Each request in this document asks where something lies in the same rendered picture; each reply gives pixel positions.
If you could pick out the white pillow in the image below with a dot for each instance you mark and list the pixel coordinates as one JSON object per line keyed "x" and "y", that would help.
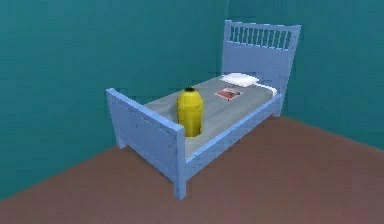
{"x": 240, "y": 79}

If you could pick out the red and white book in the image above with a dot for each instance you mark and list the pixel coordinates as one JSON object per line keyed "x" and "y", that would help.
{"x": 228, "y": 93}

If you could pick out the yellow bottle with black cap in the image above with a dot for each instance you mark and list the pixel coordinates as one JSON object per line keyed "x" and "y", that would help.
{"x": 190, "y": 111}

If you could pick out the blue wooden bed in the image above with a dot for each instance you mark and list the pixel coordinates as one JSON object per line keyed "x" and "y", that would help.
{"x": 150, "y": 133}

